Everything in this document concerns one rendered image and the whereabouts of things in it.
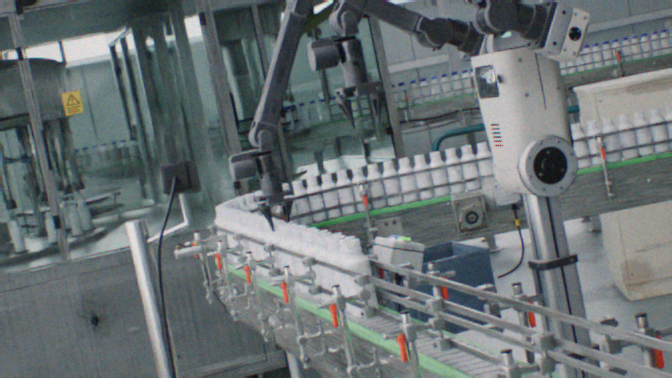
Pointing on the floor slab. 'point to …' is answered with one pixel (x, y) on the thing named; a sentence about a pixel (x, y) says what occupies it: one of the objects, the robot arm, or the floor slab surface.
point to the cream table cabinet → (652, 251)
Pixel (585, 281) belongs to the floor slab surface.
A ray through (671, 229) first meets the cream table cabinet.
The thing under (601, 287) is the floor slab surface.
